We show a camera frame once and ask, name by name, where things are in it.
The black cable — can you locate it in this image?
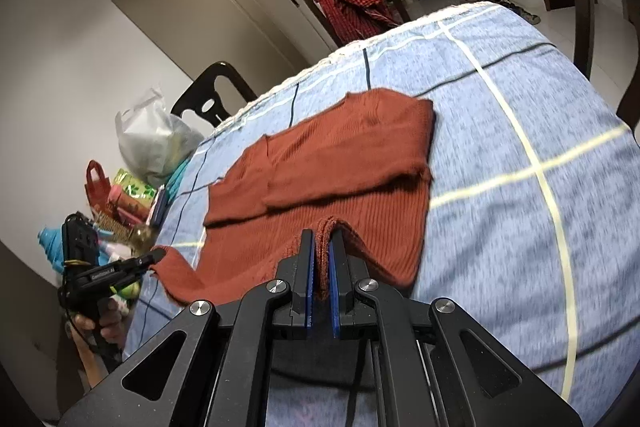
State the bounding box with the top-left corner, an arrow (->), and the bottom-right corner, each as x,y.
342,341 -> 373,427

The dark blue case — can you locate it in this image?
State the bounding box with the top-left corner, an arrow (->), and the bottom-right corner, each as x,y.
149,186 -> 170,229

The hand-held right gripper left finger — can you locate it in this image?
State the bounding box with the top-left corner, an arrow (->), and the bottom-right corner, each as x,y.
57,229 -> 317,427

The blue checked blanket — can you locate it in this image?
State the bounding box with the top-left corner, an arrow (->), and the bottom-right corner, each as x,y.
121,0 -> 640,414

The white plastic bag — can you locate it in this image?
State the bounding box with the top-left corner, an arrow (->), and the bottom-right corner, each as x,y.
114,88 -> 205,188

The rust brown knit sweater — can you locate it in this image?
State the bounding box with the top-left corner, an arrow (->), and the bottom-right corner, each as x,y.
149,88 -> 437,309

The turquoise ribbed bottle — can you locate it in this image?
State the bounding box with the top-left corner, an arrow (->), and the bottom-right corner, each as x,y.
37,227 -> 67,276

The red gift bag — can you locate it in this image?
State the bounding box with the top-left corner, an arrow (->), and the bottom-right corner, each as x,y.
85,160 -> 114,214

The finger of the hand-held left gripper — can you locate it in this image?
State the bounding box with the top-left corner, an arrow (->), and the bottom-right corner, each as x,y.
120,263 -> 163,285
121,248 -> 169,269

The teal cloth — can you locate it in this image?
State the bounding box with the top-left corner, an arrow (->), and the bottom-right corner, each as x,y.
162,157 -> 193,202

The person's left hand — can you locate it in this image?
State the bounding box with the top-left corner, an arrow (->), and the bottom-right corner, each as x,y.
72,299 -> 127,347

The green patterned packet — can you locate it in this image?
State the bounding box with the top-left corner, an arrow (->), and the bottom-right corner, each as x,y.
112,168 -> 159,204

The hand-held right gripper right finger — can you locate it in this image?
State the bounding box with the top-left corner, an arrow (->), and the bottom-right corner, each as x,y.
327,229 -> 583,427

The person's left forearm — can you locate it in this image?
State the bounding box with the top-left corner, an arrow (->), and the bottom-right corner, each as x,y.
69,329 -> 110,392

